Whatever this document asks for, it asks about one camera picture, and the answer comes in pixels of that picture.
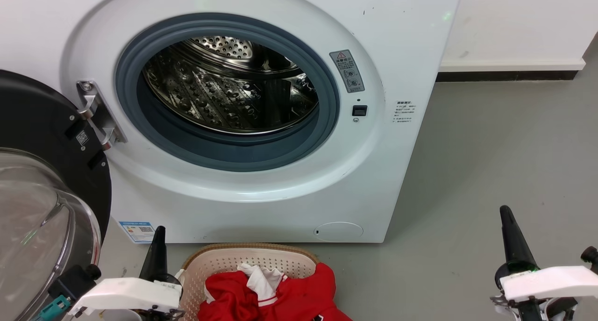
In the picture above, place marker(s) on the white front-load washing machine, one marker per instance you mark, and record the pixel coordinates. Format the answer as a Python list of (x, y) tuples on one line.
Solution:
[(233, 209)]

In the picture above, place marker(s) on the grey rubber door gasket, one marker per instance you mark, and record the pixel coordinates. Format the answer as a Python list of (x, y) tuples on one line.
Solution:
[(233, 155)]

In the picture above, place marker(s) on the chrome door hinge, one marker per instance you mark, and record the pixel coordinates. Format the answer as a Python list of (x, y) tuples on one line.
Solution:
[(100, 115)]

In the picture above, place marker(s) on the blue energy label sticker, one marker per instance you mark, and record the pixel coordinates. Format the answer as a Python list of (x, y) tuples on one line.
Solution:
[(137, 232)]

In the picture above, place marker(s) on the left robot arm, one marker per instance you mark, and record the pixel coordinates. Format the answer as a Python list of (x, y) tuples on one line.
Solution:
[(159, 315)]

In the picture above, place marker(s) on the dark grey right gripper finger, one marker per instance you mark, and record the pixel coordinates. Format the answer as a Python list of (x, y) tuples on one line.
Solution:
[(525, 255), (510, 255)]

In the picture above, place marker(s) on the stainless steel washing machine drum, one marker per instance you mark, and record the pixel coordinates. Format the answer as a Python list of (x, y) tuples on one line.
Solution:
[(224, 92)]

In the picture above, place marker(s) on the beige perforated laundry basket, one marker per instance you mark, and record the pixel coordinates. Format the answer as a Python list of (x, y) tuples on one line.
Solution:
[(224, 265)]

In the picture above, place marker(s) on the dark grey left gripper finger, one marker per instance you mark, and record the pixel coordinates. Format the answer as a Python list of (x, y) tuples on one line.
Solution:
[(152, 265), (164, 269)]

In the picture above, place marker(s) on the washing machine door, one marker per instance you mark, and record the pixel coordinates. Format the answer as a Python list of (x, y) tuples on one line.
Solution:
[(42, 124)]

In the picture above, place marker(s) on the black baseboard strip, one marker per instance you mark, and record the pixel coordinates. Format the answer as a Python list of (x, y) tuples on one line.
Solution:
[(504, 76)]

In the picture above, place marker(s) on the black module with teal connector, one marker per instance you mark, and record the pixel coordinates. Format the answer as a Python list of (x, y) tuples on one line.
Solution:
[(70, 281)]

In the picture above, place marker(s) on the round white filter cover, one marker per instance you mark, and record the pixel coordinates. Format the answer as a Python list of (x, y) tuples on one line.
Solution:
[(338, 231)]

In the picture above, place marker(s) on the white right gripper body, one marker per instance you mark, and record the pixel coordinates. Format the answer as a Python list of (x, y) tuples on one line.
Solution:
[(551, 281)]

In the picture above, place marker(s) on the red garment with white trim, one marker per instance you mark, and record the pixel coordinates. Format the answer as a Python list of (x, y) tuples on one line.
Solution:
[(303, 293)]

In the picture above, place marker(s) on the grey warning sticker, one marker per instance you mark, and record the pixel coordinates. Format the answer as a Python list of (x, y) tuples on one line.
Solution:
[(347, 71)]

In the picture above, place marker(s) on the small printed text sticker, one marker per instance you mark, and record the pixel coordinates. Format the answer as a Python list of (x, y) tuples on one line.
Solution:
[(403, 111)]

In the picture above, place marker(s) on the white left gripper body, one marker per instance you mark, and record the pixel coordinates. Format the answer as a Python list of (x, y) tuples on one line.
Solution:
[(126, 293)]

